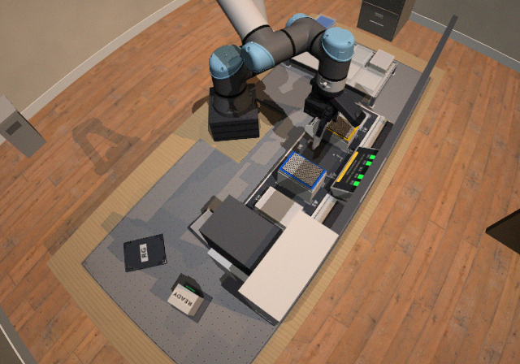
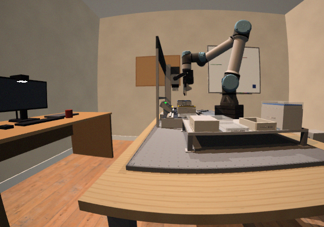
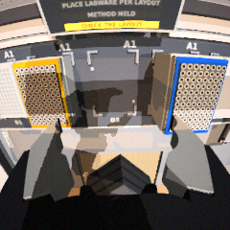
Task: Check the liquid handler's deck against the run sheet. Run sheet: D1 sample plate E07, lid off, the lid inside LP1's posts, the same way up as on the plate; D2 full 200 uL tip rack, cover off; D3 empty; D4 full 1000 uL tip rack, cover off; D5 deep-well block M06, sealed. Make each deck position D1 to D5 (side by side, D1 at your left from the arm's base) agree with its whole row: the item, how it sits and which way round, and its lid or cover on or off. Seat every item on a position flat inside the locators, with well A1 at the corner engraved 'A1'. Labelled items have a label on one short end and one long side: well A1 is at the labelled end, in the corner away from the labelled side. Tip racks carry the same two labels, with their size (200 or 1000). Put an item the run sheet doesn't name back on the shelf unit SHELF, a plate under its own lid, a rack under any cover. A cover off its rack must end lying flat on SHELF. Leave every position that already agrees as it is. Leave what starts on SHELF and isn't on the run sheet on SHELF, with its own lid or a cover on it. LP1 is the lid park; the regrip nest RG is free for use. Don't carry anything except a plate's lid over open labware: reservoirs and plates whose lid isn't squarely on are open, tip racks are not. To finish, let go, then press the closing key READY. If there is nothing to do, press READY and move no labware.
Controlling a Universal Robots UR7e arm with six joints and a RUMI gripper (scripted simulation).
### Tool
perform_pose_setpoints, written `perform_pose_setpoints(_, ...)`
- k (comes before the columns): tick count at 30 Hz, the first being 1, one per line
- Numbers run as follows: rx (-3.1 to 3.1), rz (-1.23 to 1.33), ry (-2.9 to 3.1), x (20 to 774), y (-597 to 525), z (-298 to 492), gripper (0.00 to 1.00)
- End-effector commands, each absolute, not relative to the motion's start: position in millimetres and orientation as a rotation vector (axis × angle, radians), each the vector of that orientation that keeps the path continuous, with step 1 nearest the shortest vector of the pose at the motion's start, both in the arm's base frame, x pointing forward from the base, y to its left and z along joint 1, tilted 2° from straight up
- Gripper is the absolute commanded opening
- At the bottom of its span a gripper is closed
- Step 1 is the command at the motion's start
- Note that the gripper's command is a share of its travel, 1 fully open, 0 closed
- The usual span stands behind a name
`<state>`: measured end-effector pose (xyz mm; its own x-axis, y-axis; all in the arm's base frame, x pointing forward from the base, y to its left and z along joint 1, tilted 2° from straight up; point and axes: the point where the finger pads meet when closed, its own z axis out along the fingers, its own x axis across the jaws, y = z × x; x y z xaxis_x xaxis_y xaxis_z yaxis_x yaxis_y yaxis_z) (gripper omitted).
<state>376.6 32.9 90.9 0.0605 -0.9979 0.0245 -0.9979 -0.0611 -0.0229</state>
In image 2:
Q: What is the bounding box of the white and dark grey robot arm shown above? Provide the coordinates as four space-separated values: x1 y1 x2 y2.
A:
182 20 252 105

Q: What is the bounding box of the yellow tip rack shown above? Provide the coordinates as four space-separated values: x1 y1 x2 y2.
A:
178 105 196 114

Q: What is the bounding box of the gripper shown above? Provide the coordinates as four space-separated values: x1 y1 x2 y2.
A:
182 69 194 96

